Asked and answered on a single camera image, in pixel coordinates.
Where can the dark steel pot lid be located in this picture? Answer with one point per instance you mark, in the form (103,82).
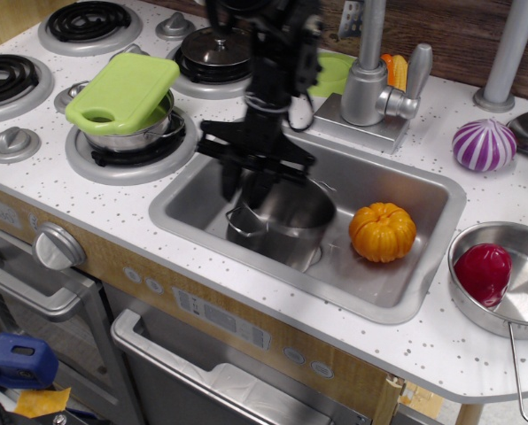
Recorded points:
(204,47)

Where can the tall steel pot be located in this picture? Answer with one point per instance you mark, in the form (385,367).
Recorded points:
(289,224)

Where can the grey stove knob top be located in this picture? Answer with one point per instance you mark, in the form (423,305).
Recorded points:
(176,27)

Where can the grey stove knob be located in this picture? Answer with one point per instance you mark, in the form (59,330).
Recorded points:
(66,96)
(18,144)
(176,27)

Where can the yellow toy corn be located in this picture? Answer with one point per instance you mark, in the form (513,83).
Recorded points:
(397,71)

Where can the silver toy faucet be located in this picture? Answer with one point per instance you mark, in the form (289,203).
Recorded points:
(370,111)

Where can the blue clamp tool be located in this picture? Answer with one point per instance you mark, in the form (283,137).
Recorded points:
(26,363)

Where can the grey stove knob middle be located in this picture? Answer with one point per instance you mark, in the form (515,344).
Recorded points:
(66,96)

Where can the red toy fruit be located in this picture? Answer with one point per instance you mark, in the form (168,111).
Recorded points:
(484,271)

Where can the grey vertical pole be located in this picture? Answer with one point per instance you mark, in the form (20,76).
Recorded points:
(496,95)

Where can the dishwasher door handle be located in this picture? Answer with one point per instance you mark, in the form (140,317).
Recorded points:
(184,376)

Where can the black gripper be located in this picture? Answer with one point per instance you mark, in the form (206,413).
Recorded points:
(257,143)

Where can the orange toy pumpkin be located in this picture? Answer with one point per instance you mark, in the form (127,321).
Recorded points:
(382,232)

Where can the yellow tape piece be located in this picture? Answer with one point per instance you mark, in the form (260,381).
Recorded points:
(35,403)

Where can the black burner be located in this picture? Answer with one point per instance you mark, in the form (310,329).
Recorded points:
(25,83)
(89,28)

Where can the steel pan with handle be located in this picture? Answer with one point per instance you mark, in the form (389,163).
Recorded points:
(510,317)

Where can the steel sink basin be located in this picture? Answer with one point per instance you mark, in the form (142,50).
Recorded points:
(192,207)

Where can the green plastic plate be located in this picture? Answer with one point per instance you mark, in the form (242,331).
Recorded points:
(333,76)

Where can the oven door handle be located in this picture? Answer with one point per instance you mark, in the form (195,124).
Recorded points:
(56,296)

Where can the small steel pot on burner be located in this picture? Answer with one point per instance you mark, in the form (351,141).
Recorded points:
(161,125)

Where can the grey stove knob left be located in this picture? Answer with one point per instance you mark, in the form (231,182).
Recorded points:
(18,144)

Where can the far left black burner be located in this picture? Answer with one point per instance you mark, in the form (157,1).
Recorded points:
(25,83)

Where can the back left black burner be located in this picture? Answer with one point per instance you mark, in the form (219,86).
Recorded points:
(89,28)

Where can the green plastic cutting board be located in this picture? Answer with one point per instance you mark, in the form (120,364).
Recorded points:
(125,96)

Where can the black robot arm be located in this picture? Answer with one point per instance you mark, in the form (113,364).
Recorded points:
(284,47)

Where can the purple striped toy onion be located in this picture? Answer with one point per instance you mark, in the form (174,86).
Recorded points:
(484,145)

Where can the front burner under pot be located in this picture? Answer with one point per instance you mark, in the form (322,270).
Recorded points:
(165,157)

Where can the silver oven dial knob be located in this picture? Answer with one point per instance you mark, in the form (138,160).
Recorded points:
(56,249)

